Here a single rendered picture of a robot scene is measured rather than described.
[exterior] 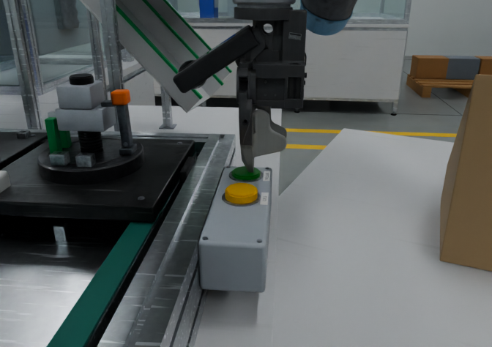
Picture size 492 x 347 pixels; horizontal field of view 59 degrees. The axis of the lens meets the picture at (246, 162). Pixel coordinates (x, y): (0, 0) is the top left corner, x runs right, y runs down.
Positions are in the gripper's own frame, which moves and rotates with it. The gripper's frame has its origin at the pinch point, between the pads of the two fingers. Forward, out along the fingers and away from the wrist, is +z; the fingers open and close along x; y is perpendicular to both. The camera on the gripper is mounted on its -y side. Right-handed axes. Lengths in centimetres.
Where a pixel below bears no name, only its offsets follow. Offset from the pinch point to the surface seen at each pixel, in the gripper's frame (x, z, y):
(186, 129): 52, 12, -20
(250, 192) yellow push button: -7.8, 0.7, 1.3
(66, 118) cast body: -2.4, -6.3, -23.2
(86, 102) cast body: -2.4, -8.5, -20.2
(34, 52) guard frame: 88, -3, -79
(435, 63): 524, 63, 197
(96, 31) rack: 53, -13, -42
